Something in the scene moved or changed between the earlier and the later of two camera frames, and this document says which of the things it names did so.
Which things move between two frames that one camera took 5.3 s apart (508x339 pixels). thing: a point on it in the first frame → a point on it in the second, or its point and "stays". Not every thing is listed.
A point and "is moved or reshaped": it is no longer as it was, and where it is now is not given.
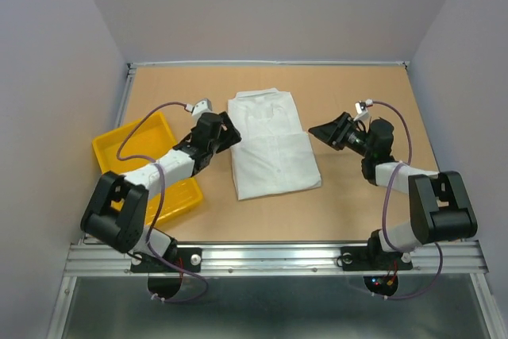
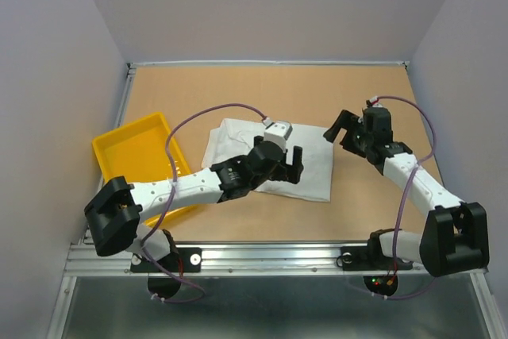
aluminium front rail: (462, 259) stays
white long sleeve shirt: (274, 156) is moved or reshaped
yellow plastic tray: (150, 139) stays
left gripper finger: (229, 134) → (293, 172)
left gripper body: (213, 148) → (276, 174)
